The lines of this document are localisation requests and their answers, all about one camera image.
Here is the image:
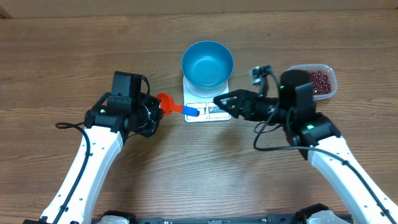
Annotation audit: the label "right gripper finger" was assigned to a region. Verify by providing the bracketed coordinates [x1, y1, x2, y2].
[219, 103, 248, 118]
[213, 89, 254, 106]

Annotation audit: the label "red scoop blue handle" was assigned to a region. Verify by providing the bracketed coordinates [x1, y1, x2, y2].
[155, 92, 200, 117]

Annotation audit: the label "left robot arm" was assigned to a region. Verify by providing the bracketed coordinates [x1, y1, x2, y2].
[38, 72, 162, 223]

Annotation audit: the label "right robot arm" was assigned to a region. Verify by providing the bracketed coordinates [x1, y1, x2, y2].
[213, 67, 397, 223]

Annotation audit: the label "white digital kitchen scale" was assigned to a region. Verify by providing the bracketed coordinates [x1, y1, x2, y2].
[183, 77, 231, 123]

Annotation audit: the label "blue bowl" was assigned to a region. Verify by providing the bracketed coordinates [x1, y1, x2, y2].
[181, 40, 234, 90]

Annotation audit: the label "red beans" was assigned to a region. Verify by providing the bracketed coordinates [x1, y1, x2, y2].
[309, 71, 331, 95]

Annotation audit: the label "clear plastic container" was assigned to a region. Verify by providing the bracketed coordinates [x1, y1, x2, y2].
[289, 63, 338, 100]

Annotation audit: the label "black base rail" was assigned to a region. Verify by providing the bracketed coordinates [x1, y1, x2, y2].
[92, 203, 354, 224]

